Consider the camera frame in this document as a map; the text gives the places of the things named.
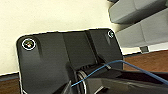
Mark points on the grey bin blue lid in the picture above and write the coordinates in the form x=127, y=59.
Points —
x=146, y=33

